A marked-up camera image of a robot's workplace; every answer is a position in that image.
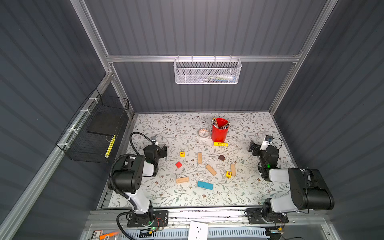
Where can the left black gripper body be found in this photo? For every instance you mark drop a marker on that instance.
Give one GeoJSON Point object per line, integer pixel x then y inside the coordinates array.
{"type": "Point", "coordinates": [162, 151]}

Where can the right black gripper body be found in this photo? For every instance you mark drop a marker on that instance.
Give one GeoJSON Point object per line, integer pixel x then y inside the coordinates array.
{"type": "Point", "coordinates": [255, 148]}

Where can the natural wood block diagonal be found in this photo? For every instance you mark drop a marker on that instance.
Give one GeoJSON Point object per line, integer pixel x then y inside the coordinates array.
{"type": "Point", "coordinates": [211, 170]}

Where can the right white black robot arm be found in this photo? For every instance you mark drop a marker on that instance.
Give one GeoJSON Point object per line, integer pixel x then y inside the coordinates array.
{"type": "Point", "coordinates": [308, 189]}

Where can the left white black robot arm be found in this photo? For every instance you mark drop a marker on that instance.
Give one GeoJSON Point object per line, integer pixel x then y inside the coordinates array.
{"type": "Point", "coordinates": [127, 173]}

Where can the teal wooden block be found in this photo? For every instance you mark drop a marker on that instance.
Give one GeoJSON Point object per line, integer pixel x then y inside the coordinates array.
{"type": "Point", "coordinates": [205, 185]}

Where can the small yellow cube right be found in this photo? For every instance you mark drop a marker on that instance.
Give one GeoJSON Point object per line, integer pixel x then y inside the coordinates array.
{"type": "Point", "coordinates": [228, 174]}

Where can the yellow marker pen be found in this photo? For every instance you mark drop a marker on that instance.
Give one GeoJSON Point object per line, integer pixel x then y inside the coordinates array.
{"type": "Point", "coordinates": [219, 144]}

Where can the yellow ruler in basket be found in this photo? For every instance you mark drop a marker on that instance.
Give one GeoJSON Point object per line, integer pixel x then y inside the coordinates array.
{"type": "Point", "coordinates": [110, 147]}

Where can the clear tape roll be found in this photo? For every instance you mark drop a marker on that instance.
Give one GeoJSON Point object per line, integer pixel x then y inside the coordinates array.
{"type": "Point", "coordinates": [203, 133]}

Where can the red pencil cup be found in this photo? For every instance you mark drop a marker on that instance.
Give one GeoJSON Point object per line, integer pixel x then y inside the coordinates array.
{"type": "Point", "coordinates": [220, 130]}

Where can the black foam pad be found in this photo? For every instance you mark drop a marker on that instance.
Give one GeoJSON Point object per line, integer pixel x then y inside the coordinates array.
{"type": "Point", "coordinates": [105, 124]}

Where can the floral table mat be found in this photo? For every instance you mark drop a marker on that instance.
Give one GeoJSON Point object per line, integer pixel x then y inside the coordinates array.
{"type": "Point", "coordinates": [208, 162]}

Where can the white power socket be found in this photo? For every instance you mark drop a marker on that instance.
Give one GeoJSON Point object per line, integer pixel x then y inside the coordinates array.
{"type": "Point", "coordinates": [198, 231]}

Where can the black wire mesh basket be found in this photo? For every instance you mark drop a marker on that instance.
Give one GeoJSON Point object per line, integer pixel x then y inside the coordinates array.
{"type": "Point", "coordinates": [79, 145]}

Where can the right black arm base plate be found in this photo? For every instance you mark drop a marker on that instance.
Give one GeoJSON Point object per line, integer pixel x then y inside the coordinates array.
{"type": "Point", "coordinates": [261, 216]}

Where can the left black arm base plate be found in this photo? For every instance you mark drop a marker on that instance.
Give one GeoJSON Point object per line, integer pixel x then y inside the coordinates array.
{"type": "Point", "coordinates": [150, 219]}

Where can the white wire mesh basket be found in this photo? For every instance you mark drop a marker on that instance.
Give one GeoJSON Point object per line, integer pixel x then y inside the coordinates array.
{"type": "Point", "coordinates": [211, 71]}

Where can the orange tool handle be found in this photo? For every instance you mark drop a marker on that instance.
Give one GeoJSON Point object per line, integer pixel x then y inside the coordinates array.
{"type": "Point", "coordinates": [110, 236]}

